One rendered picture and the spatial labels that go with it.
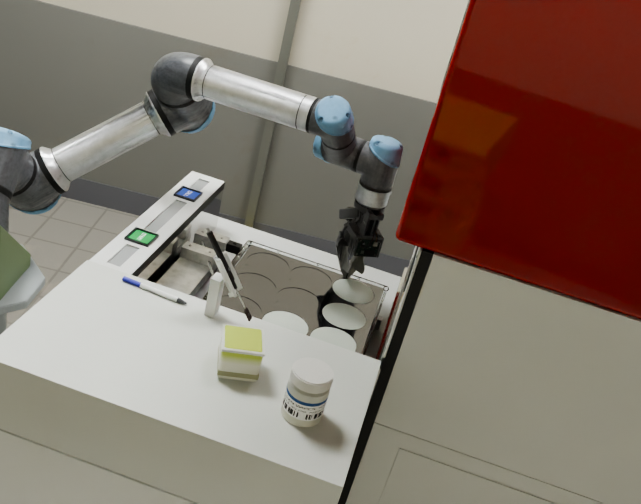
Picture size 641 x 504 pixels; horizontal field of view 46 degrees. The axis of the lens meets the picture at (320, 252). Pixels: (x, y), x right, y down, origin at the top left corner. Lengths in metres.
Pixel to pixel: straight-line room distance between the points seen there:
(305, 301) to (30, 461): 0.66
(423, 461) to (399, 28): 2.14
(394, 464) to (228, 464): 0.48
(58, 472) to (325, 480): 0.48
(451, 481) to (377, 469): 0.15
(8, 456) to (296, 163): 2.35
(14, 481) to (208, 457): 0.40
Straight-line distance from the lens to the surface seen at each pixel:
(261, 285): 1.73
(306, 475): 1.22
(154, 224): 1.77
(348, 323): 1.67
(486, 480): 1.62
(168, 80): 1.70
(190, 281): 1.73
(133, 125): 1.81
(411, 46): 3.35
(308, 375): 1.24
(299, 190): 3.57
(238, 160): 3.56
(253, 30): 3.38
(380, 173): 1.66
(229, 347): 1.30
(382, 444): 1.60
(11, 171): 1.74
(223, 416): 1.27
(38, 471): 1.45
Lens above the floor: 1.82
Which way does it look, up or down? 29 degrees down
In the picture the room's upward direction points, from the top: 15 degrees clockwise
